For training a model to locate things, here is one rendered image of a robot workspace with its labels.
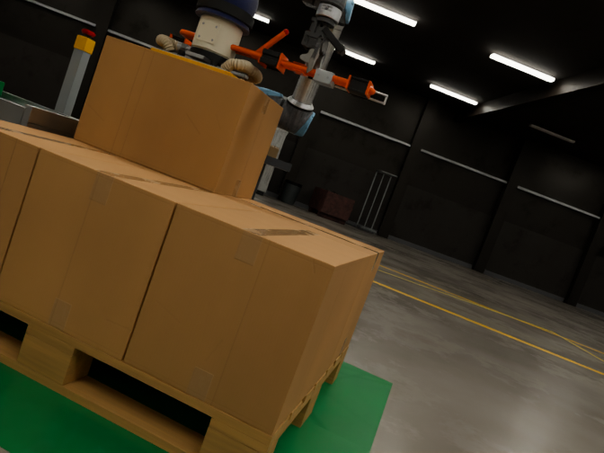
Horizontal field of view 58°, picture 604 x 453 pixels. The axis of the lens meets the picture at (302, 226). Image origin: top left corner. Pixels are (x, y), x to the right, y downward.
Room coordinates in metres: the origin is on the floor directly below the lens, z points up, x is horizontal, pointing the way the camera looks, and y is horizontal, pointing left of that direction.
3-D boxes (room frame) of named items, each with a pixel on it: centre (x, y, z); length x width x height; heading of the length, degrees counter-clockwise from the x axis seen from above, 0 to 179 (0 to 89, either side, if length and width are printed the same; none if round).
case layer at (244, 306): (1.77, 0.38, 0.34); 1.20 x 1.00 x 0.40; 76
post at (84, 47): (2.85, 1.39, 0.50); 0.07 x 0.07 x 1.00; 76
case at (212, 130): (2.13, 0.58, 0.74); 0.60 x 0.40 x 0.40; 77
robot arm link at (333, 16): (2.04, 0.18, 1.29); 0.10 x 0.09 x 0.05; 166
